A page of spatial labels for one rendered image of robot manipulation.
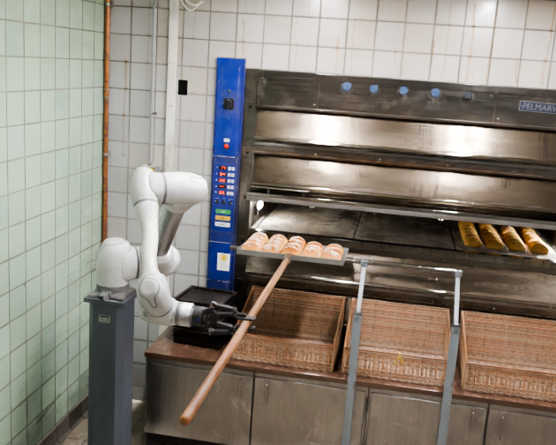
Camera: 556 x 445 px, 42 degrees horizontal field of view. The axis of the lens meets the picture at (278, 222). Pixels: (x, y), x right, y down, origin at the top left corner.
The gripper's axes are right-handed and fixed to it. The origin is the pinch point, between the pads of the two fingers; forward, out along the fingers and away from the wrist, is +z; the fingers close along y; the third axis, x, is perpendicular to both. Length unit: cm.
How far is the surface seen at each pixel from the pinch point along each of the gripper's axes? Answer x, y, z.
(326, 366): -105, 58, 24
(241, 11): -155, -120, -45
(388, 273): -155, 18, 51
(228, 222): -151, -2, -44
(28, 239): -66, -2, -123
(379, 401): -100, 71, 53
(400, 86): -156, -87, 45
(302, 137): -153, -55, -5
